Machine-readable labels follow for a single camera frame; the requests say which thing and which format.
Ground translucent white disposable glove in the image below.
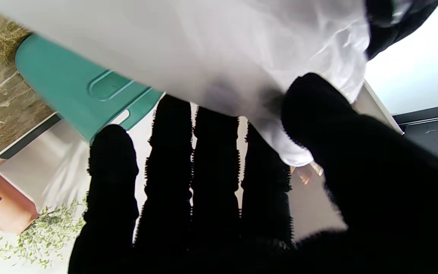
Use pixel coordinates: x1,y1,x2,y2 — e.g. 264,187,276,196
0,0,371,167

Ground green plastic basket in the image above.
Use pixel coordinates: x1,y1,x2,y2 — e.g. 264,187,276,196
16,34,164,145

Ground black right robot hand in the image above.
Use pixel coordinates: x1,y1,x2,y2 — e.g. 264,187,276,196
69,73,438,274

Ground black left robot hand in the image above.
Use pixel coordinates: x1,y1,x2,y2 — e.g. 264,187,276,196
365,0,438,60

